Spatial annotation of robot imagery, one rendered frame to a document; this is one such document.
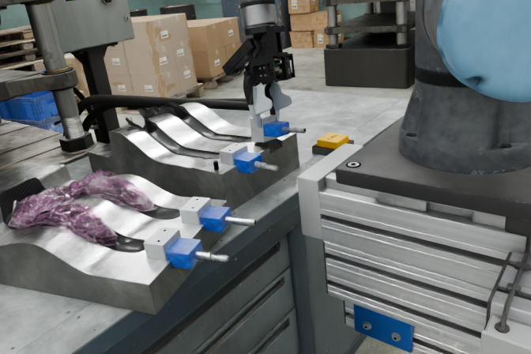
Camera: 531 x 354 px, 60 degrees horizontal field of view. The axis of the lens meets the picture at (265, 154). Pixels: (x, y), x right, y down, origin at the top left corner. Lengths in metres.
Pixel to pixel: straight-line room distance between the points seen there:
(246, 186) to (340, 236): 0.40
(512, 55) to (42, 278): 0.74
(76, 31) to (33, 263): 1.02
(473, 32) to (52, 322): 0.68
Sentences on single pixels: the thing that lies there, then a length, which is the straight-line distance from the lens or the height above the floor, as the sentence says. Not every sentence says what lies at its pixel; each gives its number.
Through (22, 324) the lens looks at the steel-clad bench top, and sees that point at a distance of 0.83.
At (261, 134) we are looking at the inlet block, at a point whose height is 0.92.
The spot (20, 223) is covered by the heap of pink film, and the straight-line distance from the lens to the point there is 0.94.
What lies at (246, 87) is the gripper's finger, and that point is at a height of 1.02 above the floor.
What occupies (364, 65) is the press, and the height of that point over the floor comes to 0.23.
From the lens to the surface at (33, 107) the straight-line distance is 4.66.
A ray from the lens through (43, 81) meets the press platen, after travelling 1.53.
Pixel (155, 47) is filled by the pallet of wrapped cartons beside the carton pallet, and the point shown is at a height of 0.67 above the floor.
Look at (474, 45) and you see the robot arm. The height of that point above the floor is 1.19.
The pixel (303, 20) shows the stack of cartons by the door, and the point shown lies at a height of 0.44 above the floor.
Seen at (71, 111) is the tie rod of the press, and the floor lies 0.91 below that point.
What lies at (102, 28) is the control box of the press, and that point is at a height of 1.13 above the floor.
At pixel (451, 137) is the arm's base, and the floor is 1.08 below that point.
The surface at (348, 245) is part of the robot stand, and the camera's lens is 0.63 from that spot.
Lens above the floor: 1.25
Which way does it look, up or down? 21 degrees down
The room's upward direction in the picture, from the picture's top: 7 degrees counter-clockwise
